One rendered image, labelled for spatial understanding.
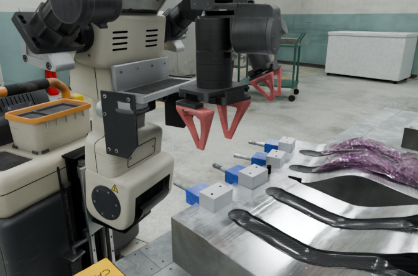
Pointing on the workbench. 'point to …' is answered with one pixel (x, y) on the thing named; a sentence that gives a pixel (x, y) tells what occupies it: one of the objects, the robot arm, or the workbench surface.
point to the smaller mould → (410, 136)
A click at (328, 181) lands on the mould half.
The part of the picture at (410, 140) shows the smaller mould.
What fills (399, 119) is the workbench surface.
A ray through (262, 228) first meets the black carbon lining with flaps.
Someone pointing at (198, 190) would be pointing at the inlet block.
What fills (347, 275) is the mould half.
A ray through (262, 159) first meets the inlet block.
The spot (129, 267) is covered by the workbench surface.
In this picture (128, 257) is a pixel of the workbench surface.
